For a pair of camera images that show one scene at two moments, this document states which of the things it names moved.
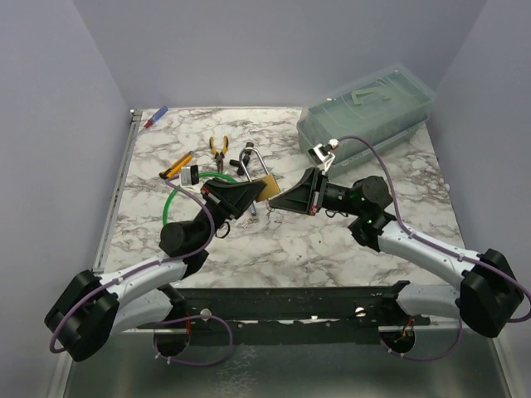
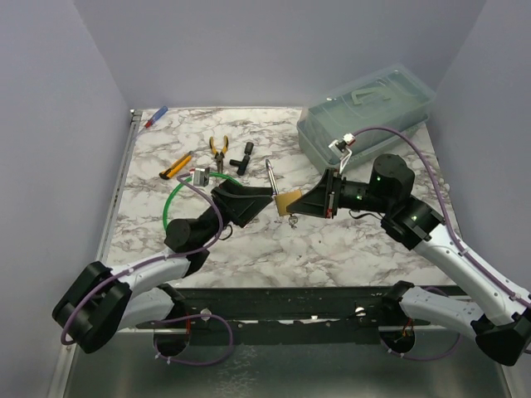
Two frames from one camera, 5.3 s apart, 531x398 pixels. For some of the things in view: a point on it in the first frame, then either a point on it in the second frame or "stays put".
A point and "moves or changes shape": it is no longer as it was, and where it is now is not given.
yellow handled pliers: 219,156 stays put
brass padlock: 271,186 moves or changes shape
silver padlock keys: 270,210 to 292,220
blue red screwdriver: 157,116 stays put
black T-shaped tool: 236,162 stays put
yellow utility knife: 174,169 stays put
